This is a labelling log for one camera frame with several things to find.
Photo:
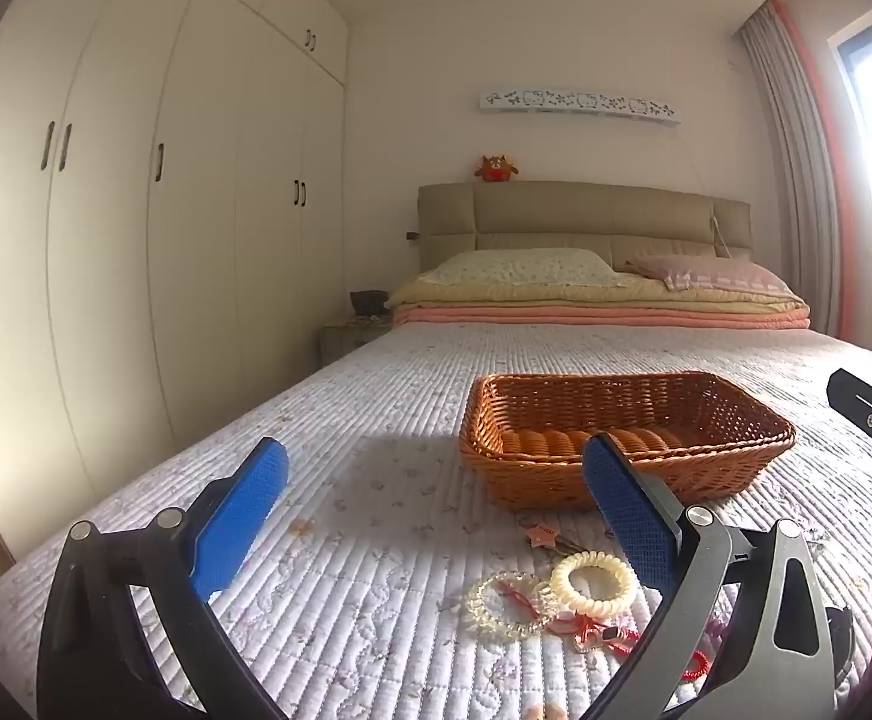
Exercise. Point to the dark box on nightstand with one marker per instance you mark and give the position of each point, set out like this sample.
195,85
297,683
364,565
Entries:
367,302

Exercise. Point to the white quilted bedspread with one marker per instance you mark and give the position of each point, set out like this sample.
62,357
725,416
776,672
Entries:
331,405

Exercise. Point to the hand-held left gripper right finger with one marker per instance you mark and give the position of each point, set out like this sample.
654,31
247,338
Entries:
631,517

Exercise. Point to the folded yellow blanket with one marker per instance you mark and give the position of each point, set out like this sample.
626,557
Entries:
556,296

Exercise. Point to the white carved wall shelf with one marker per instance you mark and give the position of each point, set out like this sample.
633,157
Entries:
578,105

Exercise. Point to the black wristwatch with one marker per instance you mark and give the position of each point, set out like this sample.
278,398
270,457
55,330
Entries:
842,645

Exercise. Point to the pink pillow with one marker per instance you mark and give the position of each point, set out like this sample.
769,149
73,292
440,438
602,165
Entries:
713,274

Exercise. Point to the grey curtain with orange edge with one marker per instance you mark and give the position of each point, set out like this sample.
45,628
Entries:
796,165

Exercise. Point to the grey nightstand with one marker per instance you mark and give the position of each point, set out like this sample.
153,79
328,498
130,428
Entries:
350,341

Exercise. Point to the brown plush toy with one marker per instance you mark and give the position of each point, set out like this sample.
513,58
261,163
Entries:
497,169

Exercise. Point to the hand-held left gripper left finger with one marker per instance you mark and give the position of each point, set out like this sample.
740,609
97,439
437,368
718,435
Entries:
237,517

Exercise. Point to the beige padded headboard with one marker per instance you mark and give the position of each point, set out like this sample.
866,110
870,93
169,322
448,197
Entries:
556,214

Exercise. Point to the white wardrobe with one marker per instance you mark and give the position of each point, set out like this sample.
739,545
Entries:
143,240

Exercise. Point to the cream floral pillow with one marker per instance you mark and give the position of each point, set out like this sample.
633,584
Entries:
526,266

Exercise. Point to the folded pink blanket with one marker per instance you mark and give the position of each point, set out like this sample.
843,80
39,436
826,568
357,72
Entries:
593,319

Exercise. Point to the pink star hair clip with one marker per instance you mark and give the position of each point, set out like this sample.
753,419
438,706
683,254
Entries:
539,538

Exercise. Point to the brown wicker basket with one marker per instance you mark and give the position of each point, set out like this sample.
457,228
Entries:
631,412

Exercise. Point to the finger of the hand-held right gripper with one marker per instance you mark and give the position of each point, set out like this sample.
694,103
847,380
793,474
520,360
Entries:
867,405

